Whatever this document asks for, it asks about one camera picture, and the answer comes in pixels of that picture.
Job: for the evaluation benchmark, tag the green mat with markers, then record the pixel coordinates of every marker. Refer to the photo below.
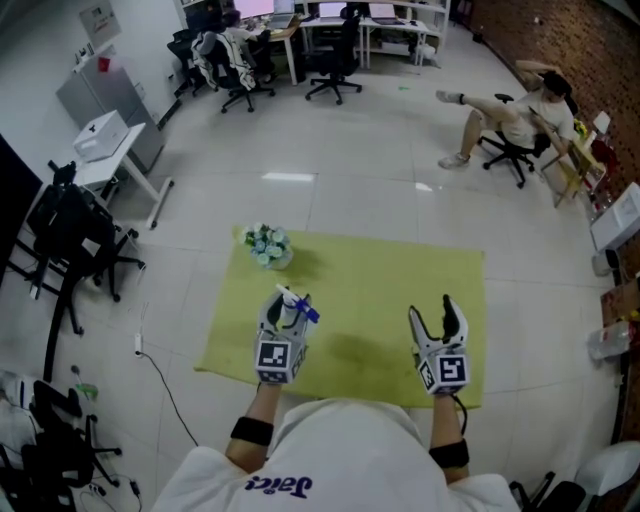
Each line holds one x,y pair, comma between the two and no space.
360,300

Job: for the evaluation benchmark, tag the white chair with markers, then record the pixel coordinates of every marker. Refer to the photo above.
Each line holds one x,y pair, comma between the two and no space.
610,475

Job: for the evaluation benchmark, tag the white table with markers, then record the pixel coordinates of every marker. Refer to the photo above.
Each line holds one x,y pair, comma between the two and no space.
135,155

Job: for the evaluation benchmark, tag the dark screen panel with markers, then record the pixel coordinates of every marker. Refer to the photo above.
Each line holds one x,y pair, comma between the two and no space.
15,200

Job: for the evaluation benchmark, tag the computer monitor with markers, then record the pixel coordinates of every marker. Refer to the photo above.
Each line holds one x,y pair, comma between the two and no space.
332,9
255,6

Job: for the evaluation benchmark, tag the yellow wooden stand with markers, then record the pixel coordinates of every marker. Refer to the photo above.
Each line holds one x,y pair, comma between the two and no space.
575,165

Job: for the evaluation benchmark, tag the grey cabinet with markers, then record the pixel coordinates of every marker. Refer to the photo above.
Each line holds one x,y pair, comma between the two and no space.
115,95

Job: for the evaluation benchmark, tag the black chair with striped cloth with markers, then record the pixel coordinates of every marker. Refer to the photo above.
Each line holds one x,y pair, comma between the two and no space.
225,62

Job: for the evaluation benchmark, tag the black camera on stand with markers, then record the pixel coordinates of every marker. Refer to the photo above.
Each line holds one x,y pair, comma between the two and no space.
62,172

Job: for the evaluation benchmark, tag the wooden desk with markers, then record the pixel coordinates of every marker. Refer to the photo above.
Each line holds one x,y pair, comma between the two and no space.
285,32

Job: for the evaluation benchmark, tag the red cup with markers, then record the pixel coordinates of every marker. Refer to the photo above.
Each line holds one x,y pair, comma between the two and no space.
104,64

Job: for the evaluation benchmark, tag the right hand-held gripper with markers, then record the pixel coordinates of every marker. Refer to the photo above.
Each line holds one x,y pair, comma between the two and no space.
450,370

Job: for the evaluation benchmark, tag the white power strip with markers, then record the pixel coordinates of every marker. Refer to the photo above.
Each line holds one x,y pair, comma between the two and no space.
139,344

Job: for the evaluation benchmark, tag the white wall board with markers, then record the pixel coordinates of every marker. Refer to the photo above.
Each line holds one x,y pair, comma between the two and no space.
100,17

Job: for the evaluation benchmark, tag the brown board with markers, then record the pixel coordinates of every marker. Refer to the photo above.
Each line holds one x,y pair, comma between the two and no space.
620,302

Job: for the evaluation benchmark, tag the silver laptop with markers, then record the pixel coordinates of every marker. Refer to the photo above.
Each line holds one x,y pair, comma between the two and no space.
282,17

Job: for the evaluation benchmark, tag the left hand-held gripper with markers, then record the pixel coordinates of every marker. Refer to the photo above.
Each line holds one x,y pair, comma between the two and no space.
272,360

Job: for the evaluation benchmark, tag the white cylinder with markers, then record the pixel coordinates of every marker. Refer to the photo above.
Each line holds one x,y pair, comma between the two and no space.
605,262

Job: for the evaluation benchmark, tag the white desk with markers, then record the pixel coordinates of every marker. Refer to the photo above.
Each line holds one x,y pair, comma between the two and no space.
325,25
400,27

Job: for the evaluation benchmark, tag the person's right forearm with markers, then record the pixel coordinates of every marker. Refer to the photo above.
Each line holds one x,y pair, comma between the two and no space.
445,420

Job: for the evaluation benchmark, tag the person's left forearm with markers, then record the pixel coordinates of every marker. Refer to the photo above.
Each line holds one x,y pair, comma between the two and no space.
260,405

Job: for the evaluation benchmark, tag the pale flower bouquet in pot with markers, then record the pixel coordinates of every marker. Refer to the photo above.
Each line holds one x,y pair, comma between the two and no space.
267,245

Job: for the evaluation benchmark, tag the black office chair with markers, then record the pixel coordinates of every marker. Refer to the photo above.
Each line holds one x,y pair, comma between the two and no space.
182,52
50,450
340,55
80,230
515,150

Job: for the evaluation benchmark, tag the white box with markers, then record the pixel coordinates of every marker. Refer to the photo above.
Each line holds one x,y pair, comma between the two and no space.
100,135
617,220

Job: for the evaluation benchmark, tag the person's white shirt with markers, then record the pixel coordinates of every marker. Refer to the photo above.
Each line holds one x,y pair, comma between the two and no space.
345,460

